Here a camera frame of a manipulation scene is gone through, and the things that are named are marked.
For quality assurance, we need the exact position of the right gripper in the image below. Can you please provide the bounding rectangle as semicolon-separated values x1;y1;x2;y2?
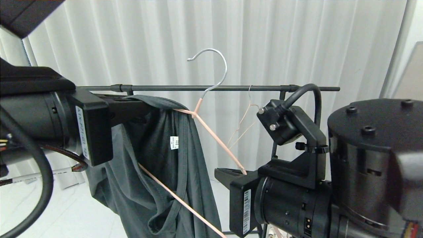
229;171;333;238

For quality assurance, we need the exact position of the white curtain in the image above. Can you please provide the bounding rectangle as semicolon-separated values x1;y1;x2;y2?
0;0;410;191

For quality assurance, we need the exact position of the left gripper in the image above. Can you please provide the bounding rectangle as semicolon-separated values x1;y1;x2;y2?
0;87;114;167

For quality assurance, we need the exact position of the pink clothes hanger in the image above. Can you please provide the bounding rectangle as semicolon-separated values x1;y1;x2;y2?
138;49;248;238
227;85;260;149

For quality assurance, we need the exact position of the dark grey long-sleeved shirt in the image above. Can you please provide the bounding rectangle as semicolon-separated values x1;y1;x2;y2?
85;95;222;238

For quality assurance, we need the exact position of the black clothes rack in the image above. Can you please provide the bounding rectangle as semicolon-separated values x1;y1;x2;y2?
79;84;341;238

